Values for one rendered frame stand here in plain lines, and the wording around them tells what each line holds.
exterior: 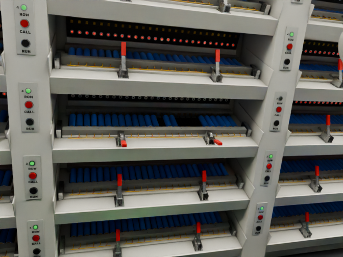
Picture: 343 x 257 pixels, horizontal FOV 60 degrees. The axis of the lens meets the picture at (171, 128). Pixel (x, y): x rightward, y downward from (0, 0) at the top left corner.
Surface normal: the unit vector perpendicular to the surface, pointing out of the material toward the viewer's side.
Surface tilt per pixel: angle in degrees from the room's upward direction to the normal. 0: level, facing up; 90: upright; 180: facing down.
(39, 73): 90
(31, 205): 90
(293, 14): 90
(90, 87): 108
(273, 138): 90
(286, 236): 18
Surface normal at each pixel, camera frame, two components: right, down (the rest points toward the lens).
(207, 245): 0.15, -0.83
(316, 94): 0.22, 0.56
